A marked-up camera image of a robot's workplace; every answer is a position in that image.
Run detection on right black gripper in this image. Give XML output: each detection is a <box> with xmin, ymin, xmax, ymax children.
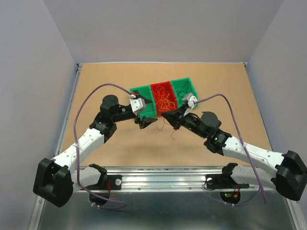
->
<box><xmin>160</xmin><ymin>104</ymin><xmax>208</xmax><ymax>139</ymax></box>

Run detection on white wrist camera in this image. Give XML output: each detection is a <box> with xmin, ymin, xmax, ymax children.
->
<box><xmin>182</xmin><ymin>93</ymin><xmax>198</xmax><ymax>115</ymax></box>
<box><xmin>129</xmin><ymin>94</ymin><xmax>146</xmax><ymax>115</ymax></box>

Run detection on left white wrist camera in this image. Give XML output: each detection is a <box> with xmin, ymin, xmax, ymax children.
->
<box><xmin>129</xmin><ymin>94</ymin><xmax>146</xmax><ymax>115</ymax></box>

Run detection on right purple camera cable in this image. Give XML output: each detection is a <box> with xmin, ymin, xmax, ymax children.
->
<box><xmin>194</xmin><ymin>93</ymin><xmax>268</xmax><ymax>208</ymax></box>

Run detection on dark wires in bin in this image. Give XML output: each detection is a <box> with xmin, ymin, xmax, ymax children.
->
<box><xmin>176</xmin><ymin>81</ymin><xmax>195</xmax><ymax>105</ymax></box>
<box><xmin>140</xmin><ymin>105</ymin><xmax>155</xmax><ymax>115</ymax></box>

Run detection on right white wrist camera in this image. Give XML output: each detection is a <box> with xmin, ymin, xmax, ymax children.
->
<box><xmin>182</xmin><ymin>93</ymin><xmax>198</xmax><ymax>115</ymax></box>

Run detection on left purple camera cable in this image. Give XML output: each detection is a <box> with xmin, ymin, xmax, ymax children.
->
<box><xmin>73</xmin><ymin>83</ymin><xmax>135</xmax><ymax>209</ymax></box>

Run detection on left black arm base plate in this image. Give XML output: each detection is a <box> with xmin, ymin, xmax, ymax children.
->
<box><xmin>86</xmin><ymin>174</ymin><xmax>122</xmax><ymax>191</ymax></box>

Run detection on orange wire bundle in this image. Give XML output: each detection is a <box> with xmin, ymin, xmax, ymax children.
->
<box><xmin>155</xmin><ymin>118</ymin><xmax>177</xmax><ymax>141</ymax></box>

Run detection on purple camera cable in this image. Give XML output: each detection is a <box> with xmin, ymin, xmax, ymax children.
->
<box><xmin>194</xmin><ymin>93</ymin><xmax>268</xmax><ymax>208</ymax></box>
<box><xmin>73</xmin><ymin>83</ymin><xmax>135</xmax><ymax>209</ymax></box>

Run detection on red plastic bin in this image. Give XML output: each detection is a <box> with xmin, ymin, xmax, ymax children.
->
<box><xmin>150</xmin><ymin>81</ymin><xmax>178</xmax><ymax>115</ymax></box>

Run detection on green plastic bin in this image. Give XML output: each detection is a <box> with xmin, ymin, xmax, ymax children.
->
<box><xmin>130</xmin><ymin>85</ymin><xmax>157</xmax><ymax>118</ymax></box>
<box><xmin>170</xmin><ymin>78</ymin><xmax>198</xmax><ymax>108</ymax></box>

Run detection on dark wires in right bin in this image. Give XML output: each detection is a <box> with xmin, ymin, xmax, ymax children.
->
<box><xmin>176</xmin><ymin>81</ymin><xmax>195</xmax><ymax>105</ymax></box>

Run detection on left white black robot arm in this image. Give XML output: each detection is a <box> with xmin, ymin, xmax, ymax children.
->
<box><xmin>33</xmin><ymin>91</ymin><xmax>157</xmax><ymax>207</ymax></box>

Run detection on dark wires in left bin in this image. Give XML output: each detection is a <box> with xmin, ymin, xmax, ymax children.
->
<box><xmin>140</xmin><ymin>105</ymin><xmax>155</xmax><ymax>115</ymax></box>

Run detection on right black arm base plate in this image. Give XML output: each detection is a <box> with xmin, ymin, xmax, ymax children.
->
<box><xmin>204</xmin><ymin>174</ymin><xmax>249</xmax><ymax>191</ymax></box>

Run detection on aluminium mounting rail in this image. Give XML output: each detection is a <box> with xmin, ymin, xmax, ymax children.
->
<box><xmin>38</xmin><ymin>166</ymin><xmax>295</xmax><ymax>194</ymax></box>

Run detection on orange wires in red bin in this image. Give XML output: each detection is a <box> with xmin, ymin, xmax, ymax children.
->
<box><xmin>154</xmin><ymin>85</ymin><xmax>178</xmax><ymax>113</ymax></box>

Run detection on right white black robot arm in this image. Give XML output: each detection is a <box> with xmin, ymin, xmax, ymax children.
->
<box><xmin>161</xmin><ymin>109</ymin><xmax>307</xmax><ymax>201</ymax></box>

